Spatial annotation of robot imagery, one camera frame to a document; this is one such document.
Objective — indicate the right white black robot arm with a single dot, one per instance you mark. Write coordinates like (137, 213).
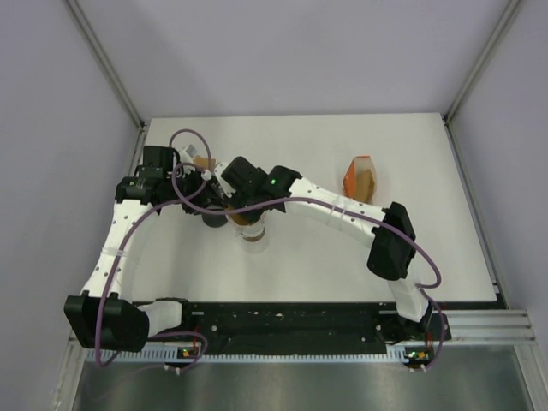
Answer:
(386, 232)

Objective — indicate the right aluminium frame post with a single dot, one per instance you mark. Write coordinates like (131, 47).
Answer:
(488, 50)

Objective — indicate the aluminium frame post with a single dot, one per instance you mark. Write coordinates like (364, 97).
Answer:
(104, 62)
(488, 50)

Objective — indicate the glass cup with coffee grounds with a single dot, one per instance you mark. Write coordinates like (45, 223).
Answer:
(254, 238)

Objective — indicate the orange coffee filter box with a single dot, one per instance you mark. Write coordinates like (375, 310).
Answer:
(350, 175)

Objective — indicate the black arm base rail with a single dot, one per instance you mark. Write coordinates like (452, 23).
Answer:
(302, 328)

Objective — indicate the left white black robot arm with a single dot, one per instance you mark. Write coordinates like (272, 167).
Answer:
(103, 313)

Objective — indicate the left aluminium frame post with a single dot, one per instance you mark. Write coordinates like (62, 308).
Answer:
(104, 62)

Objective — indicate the stack of brown filters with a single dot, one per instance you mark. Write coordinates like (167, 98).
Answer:
(365, 179)

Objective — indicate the brown paper coffee filter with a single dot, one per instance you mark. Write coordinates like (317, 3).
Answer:
(205, 162)

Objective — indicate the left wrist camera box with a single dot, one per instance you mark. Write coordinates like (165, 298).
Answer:
(189, 154)

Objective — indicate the glass carafe red collar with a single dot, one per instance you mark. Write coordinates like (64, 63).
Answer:
(213, 221)

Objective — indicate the grey slotted cable duct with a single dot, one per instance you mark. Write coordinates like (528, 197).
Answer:
(180, 353)

